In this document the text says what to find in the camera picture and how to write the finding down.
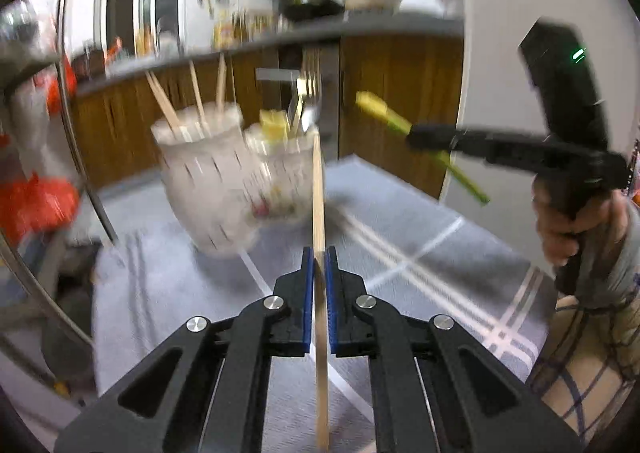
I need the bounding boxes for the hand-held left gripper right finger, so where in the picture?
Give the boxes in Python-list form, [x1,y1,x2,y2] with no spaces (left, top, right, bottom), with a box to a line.
[325,245,583,453]

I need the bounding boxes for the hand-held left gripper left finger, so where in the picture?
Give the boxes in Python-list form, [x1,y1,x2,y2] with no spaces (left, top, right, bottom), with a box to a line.
[52,247,315,453]

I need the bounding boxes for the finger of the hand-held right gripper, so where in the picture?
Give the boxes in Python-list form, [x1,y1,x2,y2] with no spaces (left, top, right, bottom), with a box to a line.
[406,123,543,141]
[407,138,491,163]

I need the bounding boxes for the yellow-headed green chopstick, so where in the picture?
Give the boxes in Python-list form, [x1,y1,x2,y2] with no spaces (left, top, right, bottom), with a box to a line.
[356,91,490,206]
[259,109,291,141]

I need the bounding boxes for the metal fork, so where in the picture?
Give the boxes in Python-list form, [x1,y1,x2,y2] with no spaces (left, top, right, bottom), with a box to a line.
[300,50,322,106]

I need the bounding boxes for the white floral ceramic utensil holder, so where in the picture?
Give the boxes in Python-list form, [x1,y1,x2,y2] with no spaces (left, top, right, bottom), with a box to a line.
[150,102,323,259]

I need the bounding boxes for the person's right forearm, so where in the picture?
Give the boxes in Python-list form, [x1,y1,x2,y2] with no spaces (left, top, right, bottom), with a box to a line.
[582,213,640,306]

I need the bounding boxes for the person's right hand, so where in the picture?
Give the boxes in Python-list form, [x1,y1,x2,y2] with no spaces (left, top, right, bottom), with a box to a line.
[532,178,628,266]

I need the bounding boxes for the wooden kitchen counter cabinet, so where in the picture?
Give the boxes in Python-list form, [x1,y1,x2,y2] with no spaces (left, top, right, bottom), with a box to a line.
[70,18,466,199]

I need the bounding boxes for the grey striped tablecloth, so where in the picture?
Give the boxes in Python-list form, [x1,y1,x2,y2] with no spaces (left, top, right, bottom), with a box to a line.
[92,156,558,453]

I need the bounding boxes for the yellow packet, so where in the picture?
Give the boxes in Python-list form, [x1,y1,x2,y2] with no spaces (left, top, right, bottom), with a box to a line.
[214,13,238,46]

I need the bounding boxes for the person's plaid shorts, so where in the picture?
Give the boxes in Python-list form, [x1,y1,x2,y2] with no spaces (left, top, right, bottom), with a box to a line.
[527,295,640,439]

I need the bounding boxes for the metal storage rack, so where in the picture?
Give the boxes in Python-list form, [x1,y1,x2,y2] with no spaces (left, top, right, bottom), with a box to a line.
[0,0,121,374]

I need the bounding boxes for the large orange plastic bag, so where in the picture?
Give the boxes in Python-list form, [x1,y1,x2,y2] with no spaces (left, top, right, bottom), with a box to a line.
[0,172,81,246]

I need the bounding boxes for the small orange plastic bag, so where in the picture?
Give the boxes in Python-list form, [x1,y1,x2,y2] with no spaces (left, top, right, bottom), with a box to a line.
[47,60,78,116]

